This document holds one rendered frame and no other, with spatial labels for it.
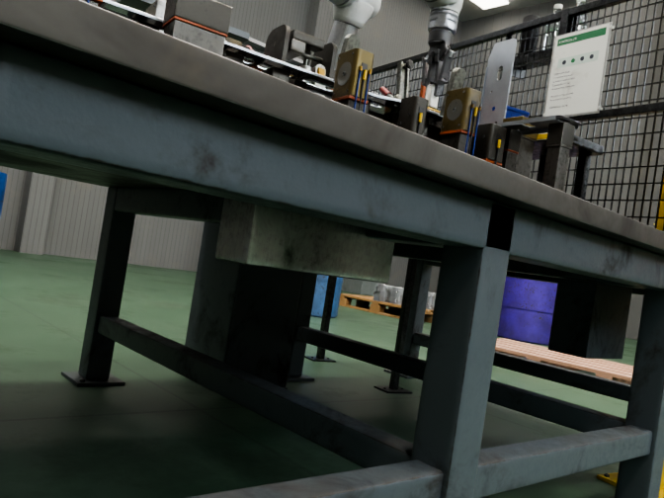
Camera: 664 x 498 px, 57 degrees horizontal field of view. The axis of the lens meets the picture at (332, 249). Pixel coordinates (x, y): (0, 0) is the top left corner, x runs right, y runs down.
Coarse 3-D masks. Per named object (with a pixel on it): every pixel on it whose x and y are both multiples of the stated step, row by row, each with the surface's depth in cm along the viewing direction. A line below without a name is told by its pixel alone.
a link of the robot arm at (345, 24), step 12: (360, 0) 231; (372, 0) 235; (336, 12) 236; (348, 12) 233; (360, 12) 234; (372, 12) 238; (336, 24) 237; (348, 24) 236; (360, 24) 237; (336, 36) 237; (336, 60) 239
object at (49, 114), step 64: (0, 64) 48; (64, 64) 51; (0, 128) 48; (64, 128) 52; (128, 128) 55; (192, 128) 60; (256, 128) 64; (128, 192) 194; (192, 192) 164; (256, 192) 65; (320, 192) 71; (384, 192) 78; (448, 192) 87; (256, 256) 97; (320, 256) 106; (384, 256) 117; (448, 256) 99; (512, 256) 101; (576, 256) 114; (640, 256) 134; (448, 320) 97; (576, 320) 180; (640, 320) 157; (256, 384) 134; (448, 384) 96; (576, 384) 246; (640, 384) 155; (384, 448) 105; (448, 448) 94; (512, 448) 114; (576, 448) 124; (640, 448) 147
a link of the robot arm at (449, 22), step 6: (432, 12) 188; (438, 12) 186; (444, 12) 185; (450, 12) 185; (432, 18) 187; (438, 18) 186; (444, 18) 185; (450, 18) 185; (456, 18) 187; (432, 24) 187; (438, 24) 185; (444, 24) 185; (450, 24) 186; (456, 24) 188; (432, 30) 189; (450, 30) 187
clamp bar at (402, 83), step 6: (408, 60) 199; (402, 66) 201; (408, 66) 199; (402, 72) 201; (408, 72) 202; (402, 78) 202; (408, 78) 202; (396, 84) 201; (402, 84) 202; (408, 84) 202; (396, 90) 201; (402, 90) 201; (402, 96) 201
